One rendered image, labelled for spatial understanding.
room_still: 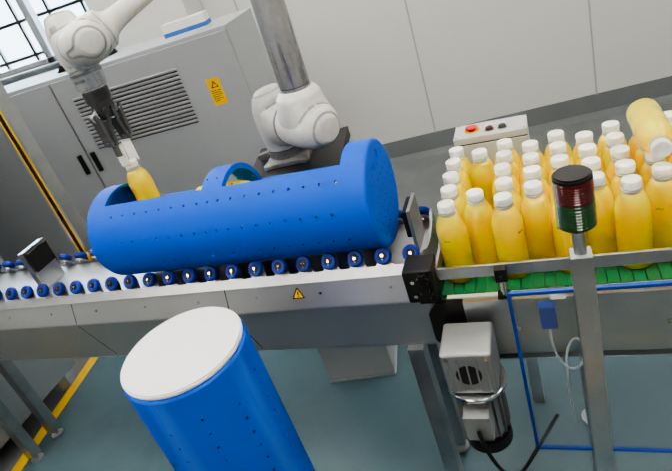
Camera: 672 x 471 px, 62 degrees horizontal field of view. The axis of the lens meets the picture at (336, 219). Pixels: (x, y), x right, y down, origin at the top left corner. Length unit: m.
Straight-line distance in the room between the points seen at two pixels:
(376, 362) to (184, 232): 1.19
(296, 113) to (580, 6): 2.80
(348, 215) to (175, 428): 0.60
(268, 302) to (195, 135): 1.76
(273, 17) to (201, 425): 1.14
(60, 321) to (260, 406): 1.01
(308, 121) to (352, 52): 2.44
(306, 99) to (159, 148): 1.67
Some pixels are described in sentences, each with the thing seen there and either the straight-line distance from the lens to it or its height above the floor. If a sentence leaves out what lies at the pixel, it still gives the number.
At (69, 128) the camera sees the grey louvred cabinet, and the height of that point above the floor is 1.17.
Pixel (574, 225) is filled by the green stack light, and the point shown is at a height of 1.18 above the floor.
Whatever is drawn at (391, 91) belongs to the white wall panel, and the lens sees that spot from 4.23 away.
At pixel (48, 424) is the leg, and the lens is 3.14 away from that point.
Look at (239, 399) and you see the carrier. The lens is 1.24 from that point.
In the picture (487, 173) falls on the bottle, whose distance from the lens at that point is 1.50.
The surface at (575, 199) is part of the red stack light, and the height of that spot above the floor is 1.23.
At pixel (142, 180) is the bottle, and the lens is 1.78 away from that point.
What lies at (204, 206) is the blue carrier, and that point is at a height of 1.18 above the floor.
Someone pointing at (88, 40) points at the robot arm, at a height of 1.65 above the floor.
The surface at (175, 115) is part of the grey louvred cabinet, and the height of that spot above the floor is 1.08.
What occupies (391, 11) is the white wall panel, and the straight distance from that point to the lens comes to 4.10.
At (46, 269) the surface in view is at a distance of 2.21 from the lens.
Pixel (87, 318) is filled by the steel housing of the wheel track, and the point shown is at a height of 0.86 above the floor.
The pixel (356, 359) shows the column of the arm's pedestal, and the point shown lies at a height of 0.12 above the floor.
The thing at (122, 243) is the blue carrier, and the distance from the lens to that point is 1.71.
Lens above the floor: 1.72
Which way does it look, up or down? 27 degrees down
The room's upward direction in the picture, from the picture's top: 19 degrees counter-clockwise
